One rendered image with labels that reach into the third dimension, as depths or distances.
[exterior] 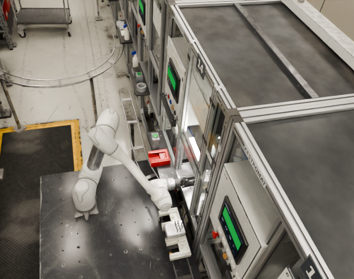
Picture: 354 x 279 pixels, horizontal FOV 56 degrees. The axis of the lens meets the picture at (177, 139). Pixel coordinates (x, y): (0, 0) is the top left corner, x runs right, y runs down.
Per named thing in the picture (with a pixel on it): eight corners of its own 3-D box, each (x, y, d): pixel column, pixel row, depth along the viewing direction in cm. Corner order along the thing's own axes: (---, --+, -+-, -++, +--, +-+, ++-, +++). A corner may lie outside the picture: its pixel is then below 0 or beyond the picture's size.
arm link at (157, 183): (164, 186, 246) (168, 197, 235) (144, 189, 243) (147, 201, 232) (164, 174, 241) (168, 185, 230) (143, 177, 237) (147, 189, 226)
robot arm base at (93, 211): (74, 223, 248) (73, 219, 244) (73, 199, 262) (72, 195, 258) (99, 218, 252) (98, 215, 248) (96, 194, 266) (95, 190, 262)
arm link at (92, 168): (74, 186, 258) (82, 165, 273) (95, 192, 262) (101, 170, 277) (94, 122, 205) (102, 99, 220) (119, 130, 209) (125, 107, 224)
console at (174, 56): (161, 89, 255) (164, 35, 222) (196, 86, 262) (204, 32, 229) (175, 127, 228) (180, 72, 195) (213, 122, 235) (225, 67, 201)
